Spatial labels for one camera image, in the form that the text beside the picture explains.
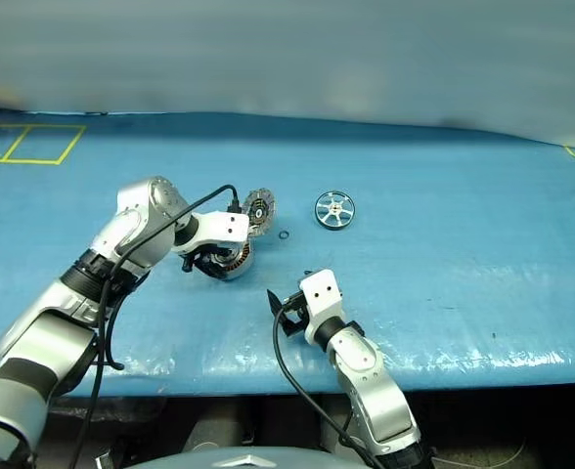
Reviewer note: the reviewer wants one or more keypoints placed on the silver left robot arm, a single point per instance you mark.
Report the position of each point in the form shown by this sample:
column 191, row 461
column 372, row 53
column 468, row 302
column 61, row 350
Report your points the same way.
column 136, row 234

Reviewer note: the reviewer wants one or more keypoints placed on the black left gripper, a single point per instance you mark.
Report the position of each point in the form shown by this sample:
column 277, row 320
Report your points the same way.
column 198, row 257

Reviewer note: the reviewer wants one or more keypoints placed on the silver spoked rotor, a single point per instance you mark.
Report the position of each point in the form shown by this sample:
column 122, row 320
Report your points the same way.
column 335, row 211

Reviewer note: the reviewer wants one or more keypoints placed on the blue table mat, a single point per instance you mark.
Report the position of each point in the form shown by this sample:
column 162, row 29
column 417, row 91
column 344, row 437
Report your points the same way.
column 439, row 273

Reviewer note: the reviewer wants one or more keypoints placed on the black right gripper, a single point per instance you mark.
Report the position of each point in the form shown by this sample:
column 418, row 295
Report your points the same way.
column 296, row 307

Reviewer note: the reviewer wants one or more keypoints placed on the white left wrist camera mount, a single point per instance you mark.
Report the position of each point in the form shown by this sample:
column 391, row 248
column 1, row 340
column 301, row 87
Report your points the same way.
column 224, row 227

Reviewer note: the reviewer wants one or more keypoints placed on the silver motor lid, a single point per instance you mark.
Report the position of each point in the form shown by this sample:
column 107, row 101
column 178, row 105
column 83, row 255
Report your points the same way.
column 260, row 211

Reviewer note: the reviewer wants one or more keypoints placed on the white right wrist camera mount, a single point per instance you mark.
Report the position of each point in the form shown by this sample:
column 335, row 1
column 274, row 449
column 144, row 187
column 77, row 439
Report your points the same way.
column 322, row 293

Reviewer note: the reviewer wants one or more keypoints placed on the silver round motor housing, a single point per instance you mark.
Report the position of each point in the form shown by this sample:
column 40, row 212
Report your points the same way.
column 237, row 264

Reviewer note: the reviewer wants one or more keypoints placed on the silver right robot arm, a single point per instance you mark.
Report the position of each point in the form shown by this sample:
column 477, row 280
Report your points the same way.
column 366, row 371

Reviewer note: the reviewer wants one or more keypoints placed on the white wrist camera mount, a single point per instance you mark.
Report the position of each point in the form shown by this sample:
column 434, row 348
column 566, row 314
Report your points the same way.
column 322, row 293
column 224, row 227

